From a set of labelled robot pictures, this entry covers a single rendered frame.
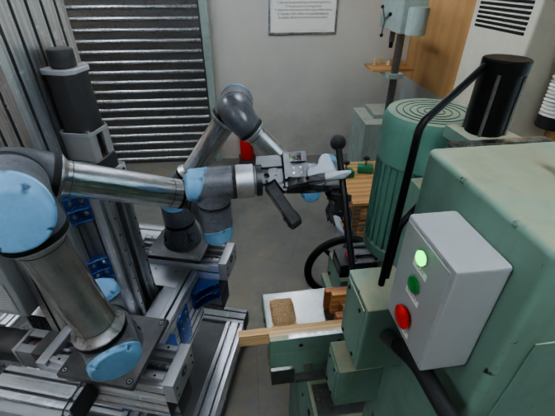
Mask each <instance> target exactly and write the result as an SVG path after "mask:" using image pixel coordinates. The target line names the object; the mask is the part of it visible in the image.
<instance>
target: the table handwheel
mask: <svg viewBox="0 0 555 416"><path fill-rule="evenodd" d="M352 236H353V243H362V242H363V237H361V236H357V235H352ZM342 243H346V238H345V235H342V236H338V237H335V238H332V239H329V240H327V241H325V242H323V243H322V244H320V245H319V246H318V247H316V248H315V249H314V250H313V251H312V252H311V254H310V255H309V257H308V258H307V260H306V264H305V266H304V275H305V279H306V282H307V283H308V285H309V286H310V287H311V288H312V289H319V288H324V287H323V286H321V285H319V284H318V283H317V282H316V281H315V280H314V279H313V277H312V274H311V269H312V266H313V264H314V262H315V260H316V259H317V258H318V257H319V256H320V255H321V254H322V253H323V252H325V253H326V254H327V255H328V256H329V254H330V250H329V249H328V248H331V247H334V246H335V245H338V244H342Z"/></svg>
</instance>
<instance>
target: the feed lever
mask: <svg viewBox="0 0 555 416"><path fill-rule="evenodd" d="M345 145H346V139H345V138H344V137H343V136H342V135H334V136H333V137H332V138H331V140H330V146H331V148H332V149H334V150H335V151H336V158H337V165H338V171H343V170H344V158H343V151H342V149H343V148H344V147H345ZM339 187H340V195H341V201H342V209H343V217H344V231H345V238H346V245H347V253H348V260H349V270H356V265H355V257H354V250H353V236H352V230H351V222H350V214H349V201H348V194H347V187H346V179H340V180H339Z"/></svg>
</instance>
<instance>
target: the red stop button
mask: <svg viewBox="0 0 555 416"><path fill-rule="evenodd" d="M394 315H395V320H396V323H397V325H398V326H399V327H400V328H401V329H408V327H409V324H410V315H409V312H408V310H407V308H406V307H405V306H404V305H403V304H398V305H396V308H395V310H394Z"/></svg>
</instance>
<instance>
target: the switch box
mask: <svg viewBox="0 0 555 416"><path fill-rule="evenodd" d="M419 249H424V250H425V251H426V253H427V255H428V265H427V267H421V268H422V270H423V271H424V273H425V275H426V276H427V278H426V281H424V280H423V278H422V277H421V275H420V274H419V273H418V271H417V270H416V268H415V266H414V265H413V262H414V259H415V254H416V252H417V251H418V250H419ZM511 272H512V266H511V265H510V264H509V263H508V262H507V261H506V260H505V259H504V258H503V257H502V256H501V255H500V254H499V253H498V252H497V251H496V250H495V249H494V248H493V247H492V246H491V245H490V244H489V243H488V242H487V241H486V240H485V239H484V238H483V237H482V236H481V235H480V234H479V233H478V232H477V231H476V230H475V229H474V228H473V227H472V226H471V225H470V224H469V223H468V222H467V221H466V220H465V219H464V218H463V217H462V216H461V215H460V214H459V213H458V212H457V211H444V212H434V213H423V214H413V215H410V218H409V221H408V225H407V228H406V234H405V237H404V241H403V244H402V248H401V254H400V257H399V261H398V264H397V268H396V274H395V277H394V281H393V284H392V288H391V294H390V297H389V301H388V304H387V308H388V309H389V311H390V313H391V316H392V318H393V319H394V321H395V323H396V320H395V315H394V310H395V308H396V305H398V304H403V305H404V306H405V307H406V308H407V310H408V312H409V315H410V324H409V327H408V329H405V331H406V332H407V334H408V338H407V340H406V337H405V335H404V334H403V333H402V331H401V328H400V327H399V326H398V325H397V323H396V326H397V328H398V329H399V331H400V333H401V336H402V337H403V339H404V341H405V343H406V345H407V347H408V348H409V350H410V353H411V355H412V357H413V358H414V360H415V363H416V365H417V366H418V368H419V369H420V370H421V371H423V370H430V369H436V368H442V367H449V366H461V365H464V364H465V363H466V362H467V359H468V358H469V356H470V354H471V352H472V349H473V348H474V346H475V344H476V342H477V340H478V338H479V336H480V334H481V331H482V330H483V328H484V326H485V324H486V321H487V320H488V318H489V316H490V314H491V312H492V310H493V308H494V306H495V304H496V302H497V300H498V298H499V296H500V293H501V292H502V290H503V288H504V286H505V284H506V282H507V280H508V278H509V276H510V274H511ZM410 274H415V275H416V276H417V277H418V278H419V280H420V293H419V294H418V295H414V294H413V295H414V297H415V298H416V300H417V301H418V303H419V304H418V306H417V309H416V307H415V305H414V303H413V301H412V300H411V298H410V296H409V295H408V293H407V291H406V285H407V280H408V277H409V276H410Z"/></svg>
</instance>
